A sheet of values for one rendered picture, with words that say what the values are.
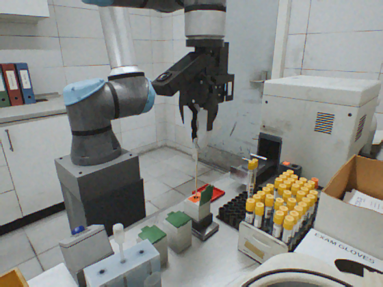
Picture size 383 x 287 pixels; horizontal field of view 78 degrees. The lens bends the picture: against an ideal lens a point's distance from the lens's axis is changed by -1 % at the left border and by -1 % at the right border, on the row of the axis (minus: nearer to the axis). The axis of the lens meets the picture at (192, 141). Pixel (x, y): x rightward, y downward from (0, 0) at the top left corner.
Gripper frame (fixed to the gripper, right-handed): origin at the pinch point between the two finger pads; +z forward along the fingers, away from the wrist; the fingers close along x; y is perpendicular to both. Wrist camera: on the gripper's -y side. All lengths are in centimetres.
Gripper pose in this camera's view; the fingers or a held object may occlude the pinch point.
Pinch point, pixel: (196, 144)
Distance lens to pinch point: 49.9
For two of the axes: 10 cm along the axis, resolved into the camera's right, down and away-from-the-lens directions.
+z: 0.0, 9.4, 3.5
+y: 7.0, -2.5, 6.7
